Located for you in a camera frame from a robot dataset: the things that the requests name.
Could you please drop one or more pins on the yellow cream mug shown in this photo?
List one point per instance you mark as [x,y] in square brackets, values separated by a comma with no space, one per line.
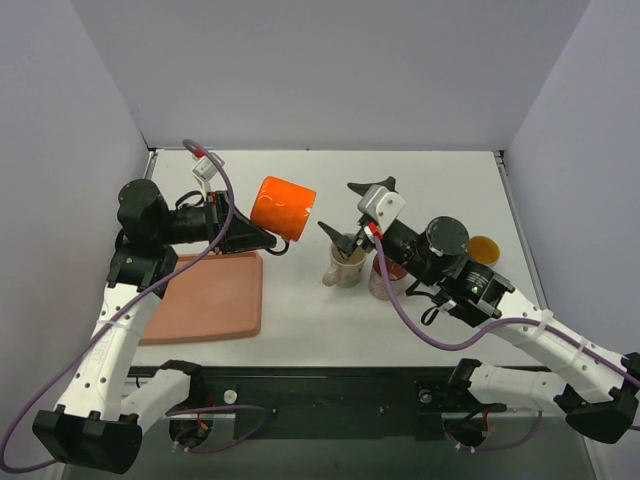
[344,272]

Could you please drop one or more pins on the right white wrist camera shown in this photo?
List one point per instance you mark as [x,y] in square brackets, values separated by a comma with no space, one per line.
[380,207]

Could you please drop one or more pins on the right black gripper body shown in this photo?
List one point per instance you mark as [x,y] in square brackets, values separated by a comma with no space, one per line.
[364,228]

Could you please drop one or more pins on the pink plastic tray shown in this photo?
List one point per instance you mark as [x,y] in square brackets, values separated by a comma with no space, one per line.
[219,298]

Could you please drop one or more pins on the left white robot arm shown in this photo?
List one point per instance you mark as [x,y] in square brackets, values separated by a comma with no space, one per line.
[94,424]

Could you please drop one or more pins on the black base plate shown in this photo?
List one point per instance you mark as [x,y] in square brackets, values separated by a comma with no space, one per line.
[330,403]

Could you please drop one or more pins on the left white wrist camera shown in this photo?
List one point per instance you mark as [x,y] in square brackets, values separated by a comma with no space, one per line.
[204,170]

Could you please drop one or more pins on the orange mug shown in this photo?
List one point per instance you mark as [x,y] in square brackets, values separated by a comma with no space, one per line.
[282,208]

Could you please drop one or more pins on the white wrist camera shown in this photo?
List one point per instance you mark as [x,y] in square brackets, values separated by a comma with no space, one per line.
[204,170]
[380,207]

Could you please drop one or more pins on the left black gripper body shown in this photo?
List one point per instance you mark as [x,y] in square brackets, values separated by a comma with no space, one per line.
[220,222]

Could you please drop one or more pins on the blue patterned mug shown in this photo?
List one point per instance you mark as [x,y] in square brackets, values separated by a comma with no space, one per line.
[484,250]

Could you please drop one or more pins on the pink patterned mug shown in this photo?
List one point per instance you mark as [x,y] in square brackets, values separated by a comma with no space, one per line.
[396,276]

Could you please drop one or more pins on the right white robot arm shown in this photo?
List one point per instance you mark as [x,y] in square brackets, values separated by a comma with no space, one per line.
[595,390]

